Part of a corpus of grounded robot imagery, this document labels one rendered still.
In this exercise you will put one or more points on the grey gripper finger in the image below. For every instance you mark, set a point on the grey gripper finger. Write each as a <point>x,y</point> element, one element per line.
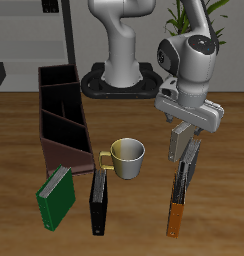
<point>198,130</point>
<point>168,118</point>

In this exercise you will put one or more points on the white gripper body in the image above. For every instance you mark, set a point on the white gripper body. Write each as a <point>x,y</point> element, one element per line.
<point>187,116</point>

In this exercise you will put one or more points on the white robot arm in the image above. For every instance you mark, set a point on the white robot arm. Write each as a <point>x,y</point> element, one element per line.
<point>122,50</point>

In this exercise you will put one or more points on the dark grey book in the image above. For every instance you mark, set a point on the dark grey book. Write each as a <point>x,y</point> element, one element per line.
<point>192,156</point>

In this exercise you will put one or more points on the orange book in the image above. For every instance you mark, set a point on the orange book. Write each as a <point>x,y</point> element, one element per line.
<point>175,218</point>

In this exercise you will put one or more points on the dark brown desk caddy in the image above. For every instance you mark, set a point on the dark brown desk caddy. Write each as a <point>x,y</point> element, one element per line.
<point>62,133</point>

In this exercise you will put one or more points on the black book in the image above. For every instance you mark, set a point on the black book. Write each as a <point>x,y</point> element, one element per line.
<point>98,210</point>

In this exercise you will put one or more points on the green book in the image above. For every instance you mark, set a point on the green book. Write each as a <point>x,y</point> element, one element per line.
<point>59,200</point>

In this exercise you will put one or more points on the yellow and white mug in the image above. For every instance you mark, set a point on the yellow and white mug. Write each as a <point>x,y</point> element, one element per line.
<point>127,163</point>

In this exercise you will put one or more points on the green pot plant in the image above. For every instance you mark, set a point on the green pot plant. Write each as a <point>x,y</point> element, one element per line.
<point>180,21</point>

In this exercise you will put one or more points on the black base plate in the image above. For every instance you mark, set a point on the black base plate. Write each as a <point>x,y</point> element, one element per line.
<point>89,87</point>

